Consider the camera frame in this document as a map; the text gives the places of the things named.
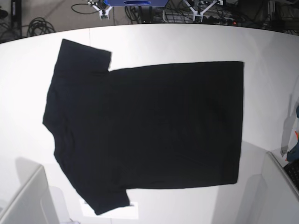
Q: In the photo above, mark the white right partition panel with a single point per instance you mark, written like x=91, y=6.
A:
x=281, y=205

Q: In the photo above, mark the black T-shirt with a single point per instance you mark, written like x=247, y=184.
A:
x=168, y=126

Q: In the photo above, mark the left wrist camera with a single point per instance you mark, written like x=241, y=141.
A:
x=198, y=18

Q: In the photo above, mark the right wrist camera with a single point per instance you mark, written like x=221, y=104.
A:
x=104, y=14

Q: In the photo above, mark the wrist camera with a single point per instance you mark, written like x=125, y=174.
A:
x=104, y=14
x=198, y=18

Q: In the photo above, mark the white left partition panel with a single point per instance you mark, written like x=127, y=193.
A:
x=32, y=203

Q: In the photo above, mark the black keyboard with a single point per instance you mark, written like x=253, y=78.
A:
x=292, y=169

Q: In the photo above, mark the black power strip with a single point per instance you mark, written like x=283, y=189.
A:
x=211, y=20

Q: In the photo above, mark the white partition panel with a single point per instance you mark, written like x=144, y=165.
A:
x=32, y=203
x=281, y=205

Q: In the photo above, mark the blue box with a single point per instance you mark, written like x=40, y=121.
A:
x=123, y=3

